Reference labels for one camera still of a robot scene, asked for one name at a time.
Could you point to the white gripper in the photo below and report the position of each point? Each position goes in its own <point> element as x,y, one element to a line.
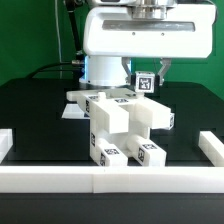
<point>186,32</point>

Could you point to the white chair back part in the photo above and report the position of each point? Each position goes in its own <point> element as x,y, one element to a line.
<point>150,112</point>

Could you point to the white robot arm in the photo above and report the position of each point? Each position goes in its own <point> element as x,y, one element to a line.
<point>108,70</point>

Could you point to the white paper tag sheet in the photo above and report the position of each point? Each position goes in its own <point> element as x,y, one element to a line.
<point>73,111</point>

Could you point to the white left fence wall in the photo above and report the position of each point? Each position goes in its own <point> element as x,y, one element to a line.
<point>6,142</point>

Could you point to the white front fence wall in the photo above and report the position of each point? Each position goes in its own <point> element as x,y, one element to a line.
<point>84,179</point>

